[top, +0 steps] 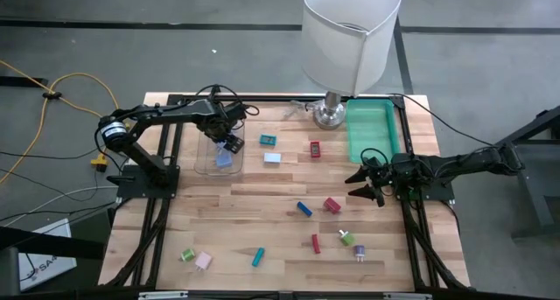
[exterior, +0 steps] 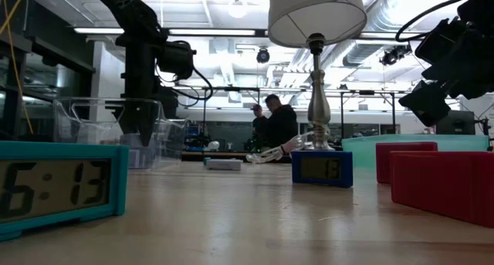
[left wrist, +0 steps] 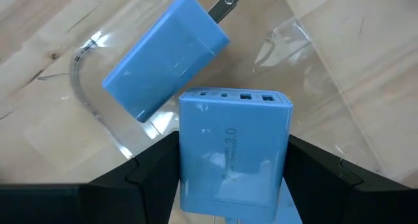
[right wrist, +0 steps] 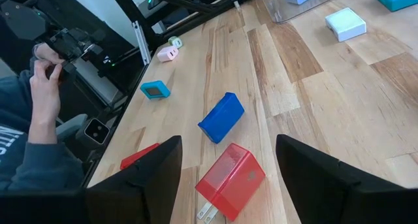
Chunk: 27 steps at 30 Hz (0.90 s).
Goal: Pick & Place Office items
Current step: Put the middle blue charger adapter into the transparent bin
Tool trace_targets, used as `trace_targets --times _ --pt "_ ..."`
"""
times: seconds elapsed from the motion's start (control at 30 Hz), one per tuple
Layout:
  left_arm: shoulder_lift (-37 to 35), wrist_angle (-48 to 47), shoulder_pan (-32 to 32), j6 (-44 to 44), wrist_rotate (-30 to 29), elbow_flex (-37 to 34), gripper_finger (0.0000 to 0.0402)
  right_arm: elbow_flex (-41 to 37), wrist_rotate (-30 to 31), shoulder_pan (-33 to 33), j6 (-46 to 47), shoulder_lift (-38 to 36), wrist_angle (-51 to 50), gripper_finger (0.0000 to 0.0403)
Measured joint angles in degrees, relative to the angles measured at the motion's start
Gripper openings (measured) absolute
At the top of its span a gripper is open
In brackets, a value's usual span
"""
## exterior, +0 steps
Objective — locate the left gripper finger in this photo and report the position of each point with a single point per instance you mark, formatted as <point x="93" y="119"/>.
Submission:
<point x="143" y="122"/>

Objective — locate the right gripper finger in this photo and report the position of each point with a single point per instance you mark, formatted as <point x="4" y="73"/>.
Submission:
<point x="424" y="104"/>

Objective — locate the red digital clock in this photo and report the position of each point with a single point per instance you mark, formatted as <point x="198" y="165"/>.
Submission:
<point x="386" y="160"/>
<point x="444" y="187"/>

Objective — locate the teal digital clock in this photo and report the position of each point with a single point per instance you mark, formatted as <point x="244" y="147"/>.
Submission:
<point x="206" y="161"/>
<point x="58" y="151"/>

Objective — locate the blue digital clock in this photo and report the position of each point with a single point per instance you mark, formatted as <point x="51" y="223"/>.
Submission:
<point x="322" y="168"/>

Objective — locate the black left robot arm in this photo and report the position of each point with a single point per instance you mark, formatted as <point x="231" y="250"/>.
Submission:
<point x="127" y="10"/>

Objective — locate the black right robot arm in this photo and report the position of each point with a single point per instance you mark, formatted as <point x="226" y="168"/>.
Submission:
<point x="480" y="6"/>

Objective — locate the dark computer monitor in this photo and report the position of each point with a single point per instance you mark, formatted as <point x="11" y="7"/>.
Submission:
<point x="463" y="122"/>

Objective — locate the clear plastic bin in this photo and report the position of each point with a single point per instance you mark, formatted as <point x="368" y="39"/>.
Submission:
<point x="88" y="130"/>

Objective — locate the black ceiling spotlight cluster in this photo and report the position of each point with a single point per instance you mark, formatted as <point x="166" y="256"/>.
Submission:
<point x="393" y="55"/>

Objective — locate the long ceiling light bar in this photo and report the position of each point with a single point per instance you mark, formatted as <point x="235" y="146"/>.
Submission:
<point x="96" y="31"/>
<point x="212" y="32"/>
<point x="386" y="36"/>

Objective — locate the black monitor stand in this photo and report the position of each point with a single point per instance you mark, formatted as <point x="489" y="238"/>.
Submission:
<point x="487" y="135"/>

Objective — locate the white round object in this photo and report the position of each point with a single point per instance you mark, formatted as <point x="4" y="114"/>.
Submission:
<point x="213" y="145"/>

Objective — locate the translucent teal tray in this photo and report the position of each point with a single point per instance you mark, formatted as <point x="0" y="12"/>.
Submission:
<point x="363" y="153"/>

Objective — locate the pale blue charger block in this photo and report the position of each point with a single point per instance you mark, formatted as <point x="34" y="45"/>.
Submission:
<point x="225" y="164"/>

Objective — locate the dark workbench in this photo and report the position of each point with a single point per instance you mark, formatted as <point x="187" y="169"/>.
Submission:
<point x="235" y="155"/>

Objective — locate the person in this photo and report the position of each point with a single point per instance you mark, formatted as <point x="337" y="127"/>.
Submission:
<point x="283" y="126"/>
<point x="258" y="122"/>

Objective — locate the round ceiling lamp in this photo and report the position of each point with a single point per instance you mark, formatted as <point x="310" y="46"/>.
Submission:
<point x="237" y="8"/>

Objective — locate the white shade silver table lamp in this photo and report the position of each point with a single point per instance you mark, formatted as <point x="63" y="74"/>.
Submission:
<point x="316" y="10"/>

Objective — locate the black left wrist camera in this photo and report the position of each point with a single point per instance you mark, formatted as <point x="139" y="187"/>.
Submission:
<point x="175" y="60"/>

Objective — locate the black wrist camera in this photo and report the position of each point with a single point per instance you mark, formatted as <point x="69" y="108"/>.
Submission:
<point x="175" y="60"/>
<point x="438" y="43"/>

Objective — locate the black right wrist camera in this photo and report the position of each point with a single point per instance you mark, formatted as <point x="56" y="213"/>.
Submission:
<point x="438" y="43"/>

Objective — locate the black metal rig frame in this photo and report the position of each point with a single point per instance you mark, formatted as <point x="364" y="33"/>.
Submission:
<point x="231" y="89"/>
<point x="366" y="92"/>

